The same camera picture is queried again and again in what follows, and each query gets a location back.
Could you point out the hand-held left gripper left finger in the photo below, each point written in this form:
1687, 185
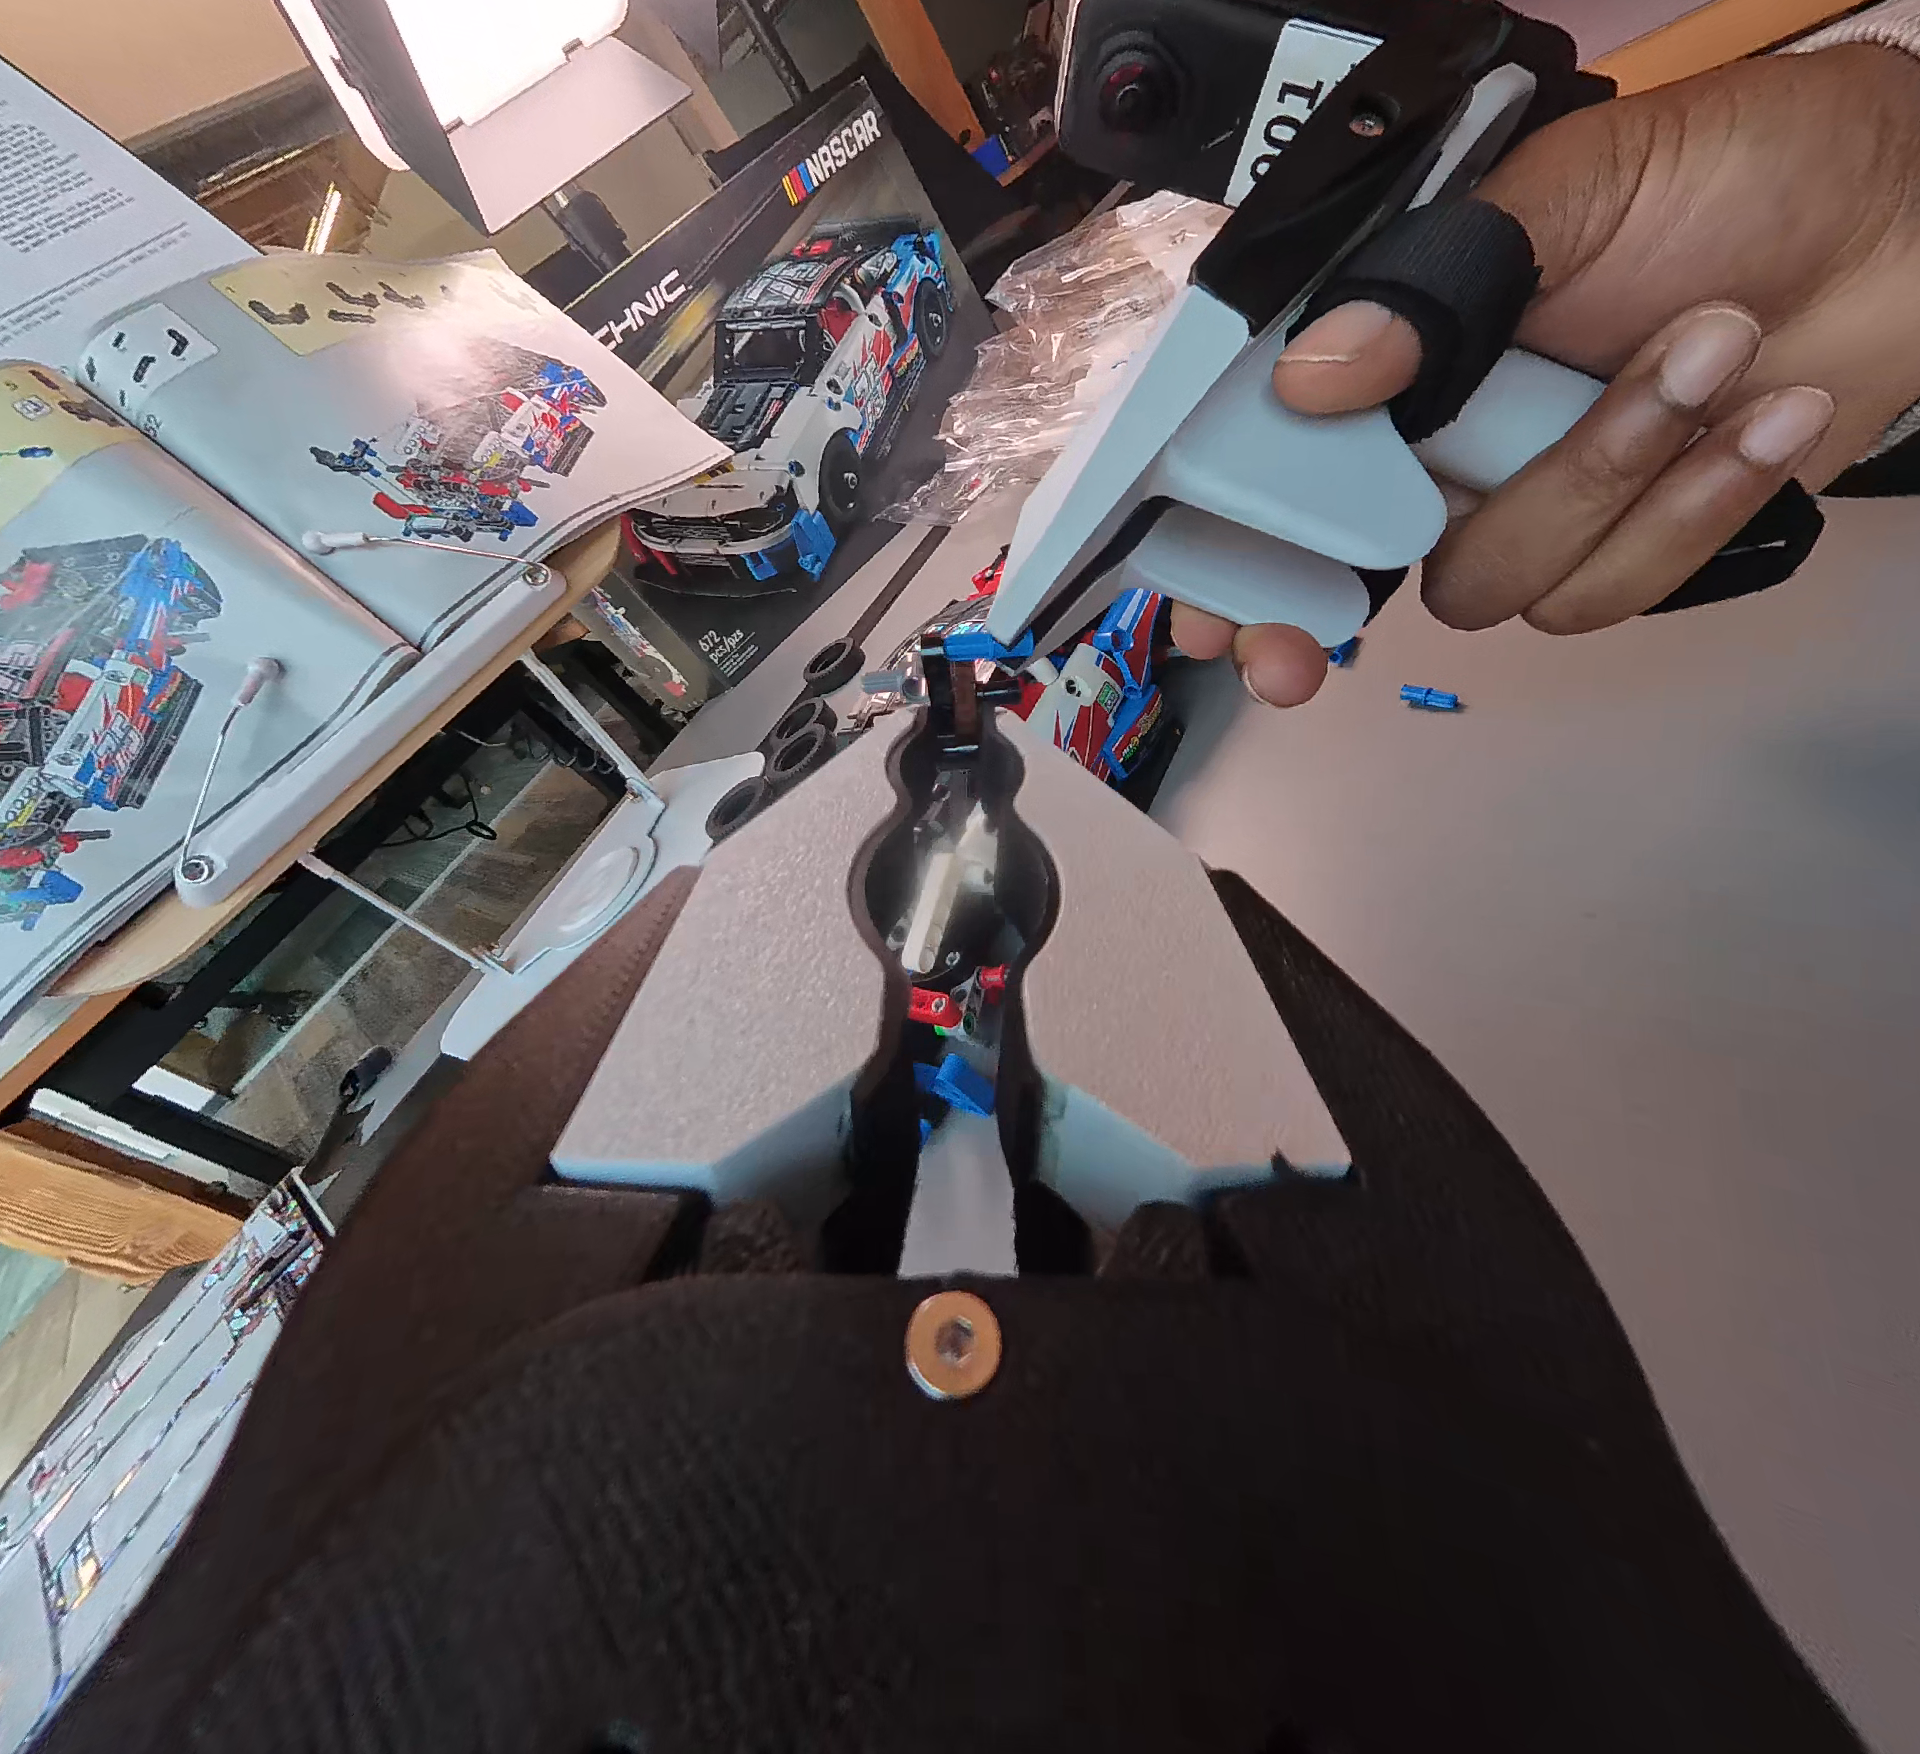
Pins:
720, 1036

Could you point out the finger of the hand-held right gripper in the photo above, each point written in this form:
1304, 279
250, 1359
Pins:
1127, 434

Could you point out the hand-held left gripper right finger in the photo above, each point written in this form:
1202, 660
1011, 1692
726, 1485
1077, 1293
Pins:
1184, 1036

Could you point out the toy race car model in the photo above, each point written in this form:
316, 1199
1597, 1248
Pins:
1096, 705

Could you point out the black thin frame piece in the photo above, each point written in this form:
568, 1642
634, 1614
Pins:
948, 705

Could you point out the grey desk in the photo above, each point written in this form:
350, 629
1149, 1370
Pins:
1576, 960

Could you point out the person's right hand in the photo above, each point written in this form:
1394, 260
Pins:
1725, 225

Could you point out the clear plastic bag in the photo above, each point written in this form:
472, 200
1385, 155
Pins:
1080, 315

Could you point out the white monitor stand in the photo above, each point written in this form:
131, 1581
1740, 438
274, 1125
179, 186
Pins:
600, 884

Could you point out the black product box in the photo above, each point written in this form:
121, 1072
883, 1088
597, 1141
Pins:
781, 286

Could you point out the wooden book board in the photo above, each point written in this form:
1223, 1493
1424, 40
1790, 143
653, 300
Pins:
586, 561

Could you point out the instruction booklet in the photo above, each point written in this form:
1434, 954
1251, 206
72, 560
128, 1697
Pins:
301, 434

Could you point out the holographic sticker sheet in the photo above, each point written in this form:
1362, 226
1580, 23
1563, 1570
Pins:
120, 1455

